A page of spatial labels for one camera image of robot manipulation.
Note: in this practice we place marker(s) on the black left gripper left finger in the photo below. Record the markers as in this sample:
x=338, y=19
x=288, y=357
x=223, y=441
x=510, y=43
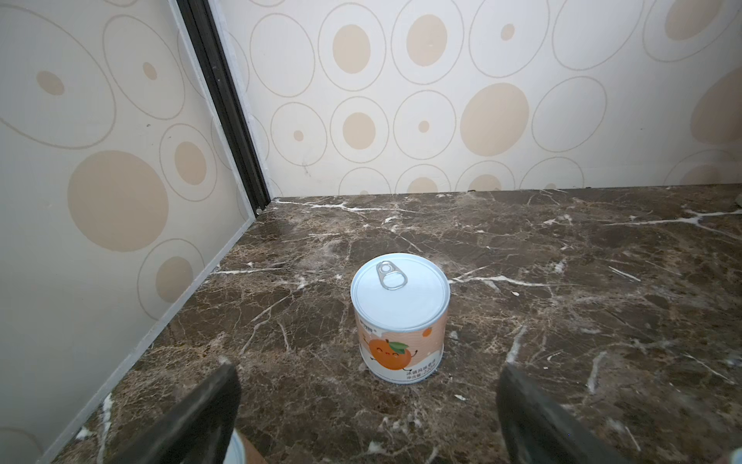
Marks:
x=198, y=429

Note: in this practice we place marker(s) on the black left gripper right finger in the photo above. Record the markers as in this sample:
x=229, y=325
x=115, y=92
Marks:
x=536, y=429

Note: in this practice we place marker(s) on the orange fruit label can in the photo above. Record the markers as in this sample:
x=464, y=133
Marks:
x=401, y=306

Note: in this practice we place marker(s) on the black corner frame post left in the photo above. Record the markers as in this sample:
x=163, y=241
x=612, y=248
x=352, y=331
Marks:
x=211, y=53

